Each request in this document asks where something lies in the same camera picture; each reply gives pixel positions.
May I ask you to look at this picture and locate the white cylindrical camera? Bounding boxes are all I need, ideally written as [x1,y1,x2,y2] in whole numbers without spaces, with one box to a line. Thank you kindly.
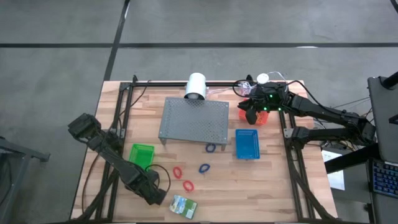
[183,72,208,101]

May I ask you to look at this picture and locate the green plastic basket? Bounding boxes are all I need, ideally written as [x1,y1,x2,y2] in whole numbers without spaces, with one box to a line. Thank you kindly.
[127,142,155,171]

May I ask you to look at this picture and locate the orange plastic basket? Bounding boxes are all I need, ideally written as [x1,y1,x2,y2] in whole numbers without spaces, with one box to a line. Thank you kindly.
[238,106,270,126]

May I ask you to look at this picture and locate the brown cable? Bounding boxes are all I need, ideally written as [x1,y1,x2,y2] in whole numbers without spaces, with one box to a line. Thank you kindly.
[80,146,106,216]

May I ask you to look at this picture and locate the black flat bar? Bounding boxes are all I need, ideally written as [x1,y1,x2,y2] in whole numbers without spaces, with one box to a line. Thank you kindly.
[324,142,379,175]

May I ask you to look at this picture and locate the white round puck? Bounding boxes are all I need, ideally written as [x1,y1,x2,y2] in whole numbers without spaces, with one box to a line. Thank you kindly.
[256,72,270,85]

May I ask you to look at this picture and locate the large green crayon box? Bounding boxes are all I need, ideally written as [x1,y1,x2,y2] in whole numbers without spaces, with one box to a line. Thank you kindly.
[169,194,199,220]

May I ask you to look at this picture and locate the grey perforated metal riser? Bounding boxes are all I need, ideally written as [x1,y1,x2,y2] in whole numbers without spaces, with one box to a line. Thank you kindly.
[157,96,231,152]

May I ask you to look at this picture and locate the white lamp cable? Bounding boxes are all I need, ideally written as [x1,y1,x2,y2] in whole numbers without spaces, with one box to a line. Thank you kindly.
[206,71,289,97]

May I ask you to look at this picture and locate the blue plastic basket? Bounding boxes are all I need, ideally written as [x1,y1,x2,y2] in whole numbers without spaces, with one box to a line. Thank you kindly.
[234,128,261,161]

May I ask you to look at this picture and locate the black pole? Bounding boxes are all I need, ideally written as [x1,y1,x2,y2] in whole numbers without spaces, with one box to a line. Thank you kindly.
[382,70,398,90]

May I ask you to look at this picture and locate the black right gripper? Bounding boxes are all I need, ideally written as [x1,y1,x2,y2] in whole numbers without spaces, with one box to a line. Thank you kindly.
[238,81,290,126]

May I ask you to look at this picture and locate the backlit black keyboard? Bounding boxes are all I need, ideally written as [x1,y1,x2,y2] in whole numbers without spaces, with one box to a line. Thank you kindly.
[370,157,398,199]

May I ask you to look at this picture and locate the grey metal stand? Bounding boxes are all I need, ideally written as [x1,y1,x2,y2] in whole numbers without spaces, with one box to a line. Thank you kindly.
[0,135,51,224]

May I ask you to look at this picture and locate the white paper sheet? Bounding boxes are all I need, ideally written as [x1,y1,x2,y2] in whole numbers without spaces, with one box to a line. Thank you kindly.
[321,149,346,192]

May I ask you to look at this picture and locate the dark grey panel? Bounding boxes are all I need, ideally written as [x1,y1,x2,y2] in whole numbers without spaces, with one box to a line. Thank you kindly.
[367,75,398,164]

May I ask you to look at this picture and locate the black aluminium frame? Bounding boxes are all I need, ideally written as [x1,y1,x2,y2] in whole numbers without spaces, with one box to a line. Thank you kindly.
[72,74,340,223]

